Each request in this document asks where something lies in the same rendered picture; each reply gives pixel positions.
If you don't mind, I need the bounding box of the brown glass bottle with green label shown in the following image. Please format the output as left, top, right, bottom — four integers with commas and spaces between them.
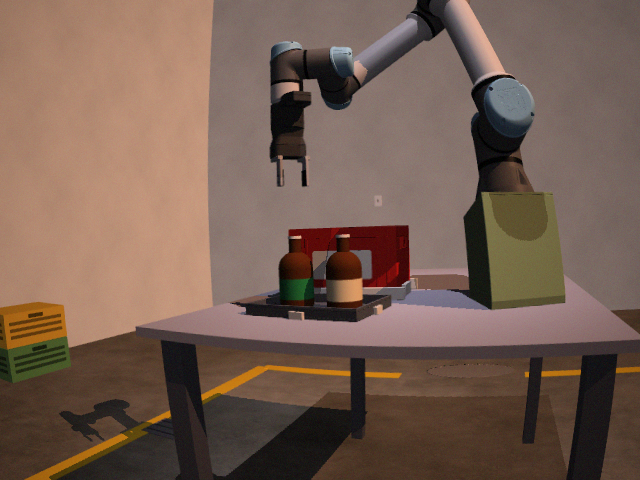
279, 236, 314, 306

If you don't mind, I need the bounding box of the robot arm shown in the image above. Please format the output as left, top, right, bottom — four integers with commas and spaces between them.
270, 0, 535, 200

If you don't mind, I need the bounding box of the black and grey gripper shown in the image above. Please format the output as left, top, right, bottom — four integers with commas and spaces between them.
270, 81, 311, 187

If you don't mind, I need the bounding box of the red crate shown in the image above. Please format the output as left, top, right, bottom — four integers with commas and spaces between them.
289, 226, 410, 287

